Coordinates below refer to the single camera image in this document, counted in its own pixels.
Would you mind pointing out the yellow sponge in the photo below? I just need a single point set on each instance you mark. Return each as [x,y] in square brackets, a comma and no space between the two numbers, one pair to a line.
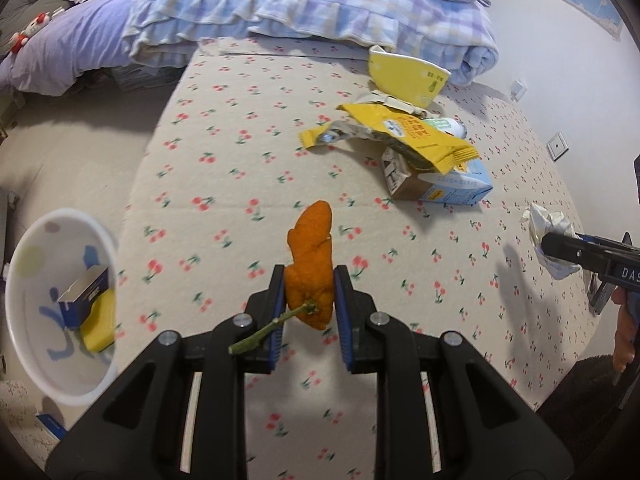
[98,331]

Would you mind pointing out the yellow snack wrapper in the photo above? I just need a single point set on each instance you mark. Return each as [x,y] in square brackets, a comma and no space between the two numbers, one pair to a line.
[424,146]

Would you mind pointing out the person's right hand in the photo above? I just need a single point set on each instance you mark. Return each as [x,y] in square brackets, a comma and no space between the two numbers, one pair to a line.
[626,330]

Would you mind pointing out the cherry print tablecloth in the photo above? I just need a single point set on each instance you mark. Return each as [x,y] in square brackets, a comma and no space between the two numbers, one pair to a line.
[225,177]

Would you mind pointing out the yellow torn paper cup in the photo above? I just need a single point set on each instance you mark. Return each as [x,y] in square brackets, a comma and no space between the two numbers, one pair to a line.
[410,79]

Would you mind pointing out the white patterned trash bin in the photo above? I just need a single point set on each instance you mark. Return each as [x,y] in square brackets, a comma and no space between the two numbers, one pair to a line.
[53,256]

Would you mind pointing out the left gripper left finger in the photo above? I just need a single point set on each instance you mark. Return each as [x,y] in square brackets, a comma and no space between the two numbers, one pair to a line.
[222,389]

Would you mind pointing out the blue white cardboard box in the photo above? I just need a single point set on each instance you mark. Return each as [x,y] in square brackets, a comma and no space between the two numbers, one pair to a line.
[75,303]

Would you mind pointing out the orange fruit peel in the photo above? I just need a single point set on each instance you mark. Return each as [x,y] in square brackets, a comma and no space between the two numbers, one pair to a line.
[309,288]

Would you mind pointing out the purple bed sheet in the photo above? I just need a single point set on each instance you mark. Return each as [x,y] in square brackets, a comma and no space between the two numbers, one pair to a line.
[83,38]

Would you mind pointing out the torn cardboard piece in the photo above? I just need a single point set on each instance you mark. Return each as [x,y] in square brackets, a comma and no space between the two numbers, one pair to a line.
[381,98]

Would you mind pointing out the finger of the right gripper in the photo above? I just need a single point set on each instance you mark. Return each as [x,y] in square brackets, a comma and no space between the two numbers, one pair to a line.
[583,250]

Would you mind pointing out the brown milk carton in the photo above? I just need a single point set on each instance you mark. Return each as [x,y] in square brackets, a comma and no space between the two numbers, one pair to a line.
[466,184]

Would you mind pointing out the large white paper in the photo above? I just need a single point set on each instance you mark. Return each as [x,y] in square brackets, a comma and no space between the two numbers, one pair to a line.
[547,231]

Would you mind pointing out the blue plaid folded blanket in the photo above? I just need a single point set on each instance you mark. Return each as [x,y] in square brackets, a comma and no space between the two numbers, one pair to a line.
[456,36]

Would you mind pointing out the red white plush toy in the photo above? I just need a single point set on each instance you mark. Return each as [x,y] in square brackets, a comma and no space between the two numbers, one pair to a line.
[20,39]

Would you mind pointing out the white yogurt drink bottle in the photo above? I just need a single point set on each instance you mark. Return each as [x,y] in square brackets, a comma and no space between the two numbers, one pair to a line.
[449,125]

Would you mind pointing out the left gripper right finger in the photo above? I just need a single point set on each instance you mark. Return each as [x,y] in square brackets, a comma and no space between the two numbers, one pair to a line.
[373,342]

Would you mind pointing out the wall socket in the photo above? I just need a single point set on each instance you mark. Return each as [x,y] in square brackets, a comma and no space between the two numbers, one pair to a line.
[557,146]

